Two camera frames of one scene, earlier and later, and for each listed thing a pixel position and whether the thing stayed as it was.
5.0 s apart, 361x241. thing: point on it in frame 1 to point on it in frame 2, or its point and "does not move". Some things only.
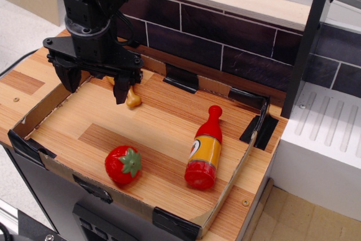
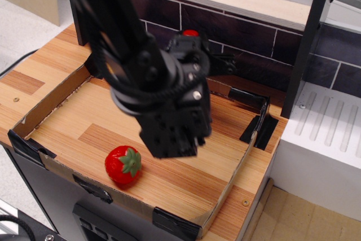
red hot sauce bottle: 201,170 to 190,33
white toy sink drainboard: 318,157 does not move
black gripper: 96,52 to 177,131
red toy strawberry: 123,163 does not move
